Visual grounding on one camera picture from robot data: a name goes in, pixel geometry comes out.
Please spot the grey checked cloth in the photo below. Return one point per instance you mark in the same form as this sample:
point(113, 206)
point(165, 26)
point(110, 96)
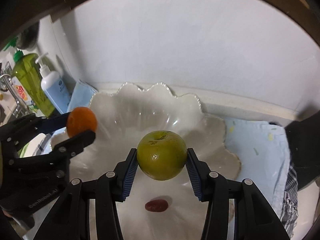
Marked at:
point(290, 197)

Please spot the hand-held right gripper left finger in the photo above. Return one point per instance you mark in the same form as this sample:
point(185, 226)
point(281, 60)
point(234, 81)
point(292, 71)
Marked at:
point(128, 177)

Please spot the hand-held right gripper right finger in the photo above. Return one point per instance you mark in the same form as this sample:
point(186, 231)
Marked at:
point(193, 177)

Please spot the white scalloped ceramic bowl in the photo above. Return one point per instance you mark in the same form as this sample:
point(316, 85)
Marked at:
point(140, 115)

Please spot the green apple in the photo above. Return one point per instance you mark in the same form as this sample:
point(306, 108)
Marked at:
point(161, 155)

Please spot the black knife block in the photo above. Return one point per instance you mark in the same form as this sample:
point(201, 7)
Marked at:
point(302, 150)

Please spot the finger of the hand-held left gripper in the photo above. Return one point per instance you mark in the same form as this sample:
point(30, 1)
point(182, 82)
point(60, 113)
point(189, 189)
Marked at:
point(77, 141)
point(55, 123)

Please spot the orange tangerine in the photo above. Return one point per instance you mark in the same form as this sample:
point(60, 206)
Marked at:
point(81, 120)

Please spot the dark round strainer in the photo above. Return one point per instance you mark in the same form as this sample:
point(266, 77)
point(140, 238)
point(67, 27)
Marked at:
point(28, 38)

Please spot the white blue pump bottle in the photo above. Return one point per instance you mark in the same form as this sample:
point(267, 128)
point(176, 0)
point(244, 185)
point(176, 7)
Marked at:
point(53, 87)

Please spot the light blue speckled cloth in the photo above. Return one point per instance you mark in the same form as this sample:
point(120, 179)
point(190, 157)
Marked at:
point(257, 150)

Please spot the green dish soap bottle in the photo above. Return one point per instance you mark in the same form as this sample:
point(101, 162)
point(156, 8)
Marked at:
point(32, 80)

